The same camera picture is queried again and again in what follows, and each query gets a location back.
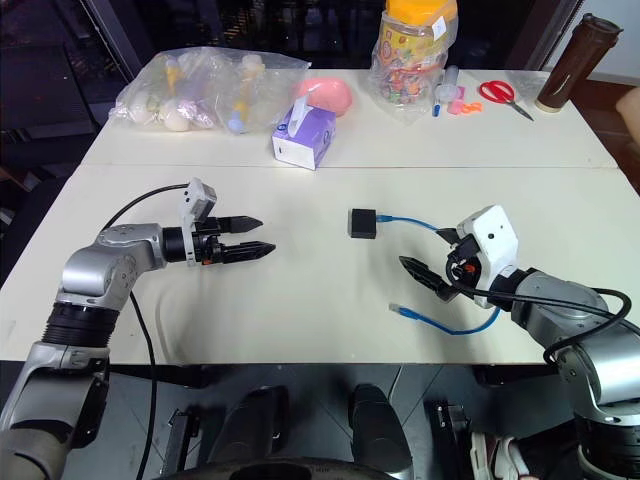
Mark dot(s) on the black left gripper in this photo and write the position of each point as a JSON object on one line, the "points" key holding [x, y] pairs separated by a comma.
{"points": [[207, 248]]}

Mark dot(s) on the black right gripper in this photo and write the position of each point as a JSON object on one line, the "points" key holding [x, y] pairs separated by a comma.
{"points": [[462, 262]]}

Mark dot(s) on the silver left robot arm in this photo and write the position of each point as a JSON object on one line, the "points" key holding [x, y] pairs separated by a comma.
{"points": [[90, 272]]}

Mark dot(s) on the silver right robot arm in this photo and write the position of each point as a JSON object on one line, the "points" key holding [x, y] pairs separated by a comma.
{"points": [[565, 305]]}

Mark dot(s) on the black adapter box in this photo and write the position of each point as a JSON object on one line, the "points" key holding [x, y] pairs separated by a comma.
{"points": [[362, 223]]}

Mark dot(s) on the purple tissue box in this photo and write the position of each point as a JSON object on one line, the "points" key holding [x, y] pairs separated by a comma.
{"points": [[305, 137]]}

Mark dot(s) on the pink eraser block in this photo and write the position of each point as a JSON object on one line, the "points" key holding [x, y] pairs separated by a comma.
{"points": [[455, 107]]}

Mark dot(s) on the clear bag of toys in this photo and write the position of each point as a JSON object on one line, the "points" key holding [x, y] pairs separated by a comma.
{"points": [[200, 95]]}

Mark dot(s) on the orange plastic rings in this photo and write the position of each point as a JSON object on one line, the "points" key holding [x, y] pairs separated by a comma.
{"points": [[472, 107]]}

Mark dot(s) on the pink rounded plastic object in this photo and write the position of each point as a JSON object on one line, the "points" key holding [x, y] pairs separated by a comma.
{"points": [[327, 95]]}

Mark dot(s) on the dark rounded shape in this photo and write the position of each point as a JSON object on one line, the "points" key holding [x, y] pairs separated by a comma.
{"points": [[377, 430], [257, 425]]}

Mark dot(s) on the bagged candy jar yellow lid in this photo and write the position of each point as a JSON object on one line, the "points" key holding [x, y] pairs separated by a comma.
{"points": [[412, 55]]}

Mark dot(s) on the white sneaker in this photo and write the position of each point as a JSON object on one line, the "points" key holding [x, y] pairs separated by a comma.
{"points": [[500, 457]]}

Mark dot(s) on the brown thermos bottle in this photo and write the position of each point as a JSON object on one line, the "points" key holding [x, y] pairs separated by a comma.
{"points": [[575, 62]]}

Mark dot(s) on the bare skin of person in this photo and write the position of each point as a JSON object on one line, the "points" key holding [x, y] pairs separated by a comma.
{"points": [[630, 105]]}

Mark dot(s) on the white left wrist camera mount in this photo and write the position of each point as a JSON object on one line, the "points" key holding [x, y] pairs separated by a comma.
{"points": [[200, 196]]}

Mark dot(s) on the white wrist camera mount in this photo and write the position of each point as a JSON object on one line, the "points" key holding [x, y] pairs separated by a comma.
{"points": [[495, 240], [200, 196]]}

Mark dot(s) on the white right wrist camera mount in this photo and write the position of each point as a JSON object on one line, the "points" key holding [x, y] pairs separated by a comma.
{"points": [[495, 240]]}

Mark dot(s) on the black metal bracket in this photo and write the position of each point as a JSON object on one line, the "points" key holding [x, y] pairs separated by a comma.
{"points": [[447, 430], [180, 440]]}

